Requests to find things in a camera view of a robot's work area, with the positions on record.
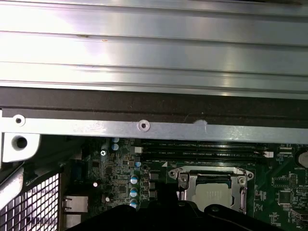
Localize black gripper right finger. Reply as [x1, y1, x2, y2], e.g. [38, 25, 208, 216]
[167, 182, 278, 231]

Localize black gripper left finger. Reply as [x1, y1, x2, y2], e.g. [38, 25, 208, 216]
[72, 181, 169, 231]

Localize silver CPU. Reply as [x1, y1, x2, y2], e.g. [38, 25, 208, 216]
[194, 181, 236, 210]

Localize metal socket cover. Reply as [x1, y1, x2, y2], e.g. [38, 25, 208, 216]
[179, 169, 248, 215]

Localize metal wire locking lever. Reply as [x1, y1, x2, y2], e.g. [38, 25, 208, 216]
[179, 168, 248, 178]

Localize RAM slot white clips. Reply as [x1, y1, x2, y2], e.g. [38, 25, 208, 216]
[134, 145, 274, 159]

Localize silver network port housing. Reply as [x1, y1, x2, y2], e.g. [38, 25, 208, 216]
[62, 195, 89, 231]

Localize green motherboard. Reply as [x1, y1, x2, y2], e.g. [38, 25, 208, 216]
[69, 138, 308, 231]

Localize round coin battery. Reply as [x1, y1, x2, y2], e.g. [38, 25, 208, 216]
[297, 150, 308, 167]

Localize black PC case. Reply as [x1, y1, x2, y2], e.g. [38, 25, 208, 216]
[0, 85, 308, 231]

